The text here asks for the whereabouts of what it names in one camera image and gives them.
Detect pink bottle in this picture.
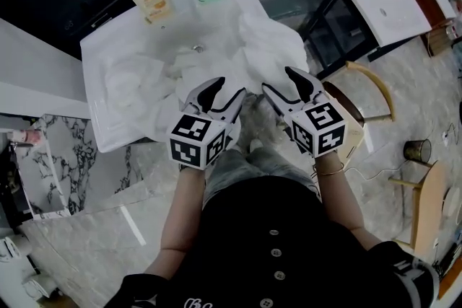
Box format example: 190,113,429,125
9,128,43,146

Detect brown wooden cabinet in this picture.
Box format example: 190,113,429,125
413,0,459,57

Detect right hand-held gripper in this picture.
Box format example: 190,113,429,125
261,66,347,159

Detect white top dark frame table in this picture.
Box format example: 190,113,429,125
301,0,433,79

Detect person's left forearm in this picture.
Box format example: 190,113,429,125
143,164,207,281

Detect black mesh waste bin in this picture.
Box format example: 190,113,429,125
403,138,433,166

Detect person's legs in grey jeans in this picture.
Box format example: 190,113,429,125
202,146,323,212

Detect wooden chair brown seat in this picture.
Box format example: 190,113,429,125
321,60,397,129

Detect white round disc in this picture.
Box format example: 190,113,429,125
443,187,462,226

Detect light wooden table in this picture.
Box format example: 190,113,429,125
388,160,456,254

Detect white ceramic sink basin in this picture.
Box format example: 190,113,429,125
79,0,312,155

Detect marble pattern cabinet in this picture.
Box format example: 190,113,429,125
14,113,145,220

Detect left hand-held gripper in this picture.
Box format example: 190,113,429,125
165,76,248,170

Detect thin gold bracelet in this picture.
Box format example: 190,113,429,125
312,162,347,177

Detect person's black buttoned shirt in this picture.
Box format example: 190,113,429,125
103,175,440,308

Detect cream plastic basket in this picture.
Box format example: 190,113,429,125
337,106,366,171

